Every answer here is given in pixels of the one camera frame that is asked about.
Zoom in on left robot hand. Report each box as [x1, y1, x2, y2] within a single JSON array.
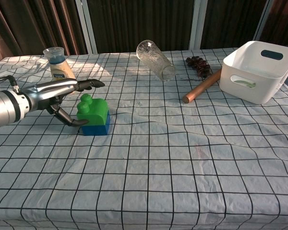
[[22, 78, 106, 127]]

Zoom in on green cube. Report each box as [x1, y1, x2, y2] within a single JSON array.
[[76, 93, 109, 127]]

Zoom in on blue cube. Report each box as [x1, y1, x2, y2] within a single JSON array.
[[81, 110, 111, 137]]

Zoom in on small beige jar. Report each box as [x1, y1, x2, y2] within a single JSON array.
[[43, 46, 76, 94]]

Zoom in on clear plastic bottle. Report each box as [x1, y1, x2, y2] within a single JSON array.
[[136, 39, 176, 82]]

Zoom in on checkered white tablecloth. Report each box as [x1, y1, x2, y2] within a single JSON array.
[[0, 47, 288, 230]]

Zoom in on bunch of dark grapes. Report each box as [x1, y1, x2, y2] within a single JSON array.
[[185, 56, 212, 78]]

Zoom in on brown wooden rolling pin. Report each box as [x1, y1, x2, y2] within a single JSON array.
[[182, 69, 222, 104]]

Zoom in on green tool in basket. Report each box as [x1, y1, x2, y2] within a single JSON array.
[[233, 80, 256, 88]]

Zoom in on white plastic basket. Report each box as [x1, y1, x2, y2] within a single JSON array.
[[218, 40, 288, 105]]

